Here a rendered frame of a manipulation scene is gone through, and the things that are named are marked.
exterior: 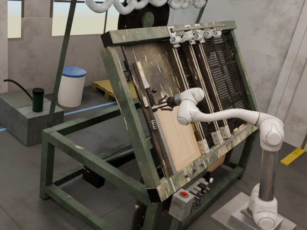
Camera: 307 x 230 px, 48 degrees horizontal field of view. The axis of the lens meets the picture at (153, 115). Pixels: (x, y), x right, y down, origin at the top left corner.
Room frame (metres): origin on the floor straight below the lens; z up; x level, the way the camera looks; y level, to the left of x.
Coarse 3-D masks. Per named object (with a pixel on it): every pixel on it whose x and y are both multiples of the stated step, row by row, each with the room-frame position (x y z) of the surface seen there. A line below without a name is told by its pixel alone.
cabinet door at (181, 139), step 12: (168, 120) 2.64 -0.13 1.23; (168, 132) 2.57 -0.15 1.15; (180, 132) 2.70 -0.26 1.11; (192, 132) 2.82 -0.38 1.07; (168, 144) 2.50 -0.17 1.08; (180, 144) 2.62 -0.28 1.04; (192, 144) 2.75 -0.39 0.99; (180, 156) 2.55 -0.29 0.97; (192, 156) 2.67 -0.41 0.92; (180, 168) 2.47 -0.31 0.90
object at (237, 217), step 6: (246, 204) 2.29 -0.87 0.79; (240, 210) 2.20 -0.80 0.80; (234, 216) 2.11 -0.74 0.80; (240, 216) 2.12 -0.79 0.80; (246, 216) 2.13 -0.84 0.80; (234, 222) 2.10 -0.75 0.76; (240, 222) 2.07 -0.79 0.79; (246, 222) 2.06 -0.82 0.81; (252, 222) 2.07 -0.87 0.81; (246, 228) 2.04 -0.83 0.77; (252, 228) 2.01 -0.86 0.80; (258, 228) 2.01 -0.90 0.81; (276, 228) 2.10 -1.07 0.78
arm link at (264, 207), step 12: (264, 120) 2.11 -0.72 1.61; (276, 120) 2.08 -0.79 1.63; (264, 132) 1.97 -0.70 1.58; (276, 132) 1.94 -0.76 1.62; (264, 144) 1.98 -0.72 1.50; (276, 144) 1.92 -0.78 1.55; (264, 156) 2.00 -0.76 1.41; (276, 156) 1.98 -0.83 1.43; (264, 168) 1.98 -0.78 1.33; (276, 168) 1.99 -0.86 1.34; (264, 180) 1.97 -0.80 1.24; (264, 192) 1.96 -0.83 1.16; (252, 204) 2.08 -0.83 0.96; (264, 204) 1.93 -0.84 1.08; (276, 204) 1.95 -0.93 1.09; (264, 216) 1.88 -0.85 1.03; (276, 216) 1.91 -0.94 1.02; (264, 228) 1.87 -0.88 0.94
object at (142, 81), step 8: (136, 64) 2.64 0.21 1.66; (136, 72) 2.63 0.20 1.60; (144, 80) 2.61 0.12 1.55; (144, 88) 2.57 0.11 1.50; (144, 96) 2.57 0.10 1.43; (152, 112) 2.51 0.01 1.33; (160, 128) 2.49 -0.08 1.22; (160, 136) 2.45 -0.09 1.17; (160, 144) 2.44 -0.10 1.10; (168, 152) 2.42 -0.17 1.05; (168, 160) 2.39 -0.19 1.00; (168, 168) 2.38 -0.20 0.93
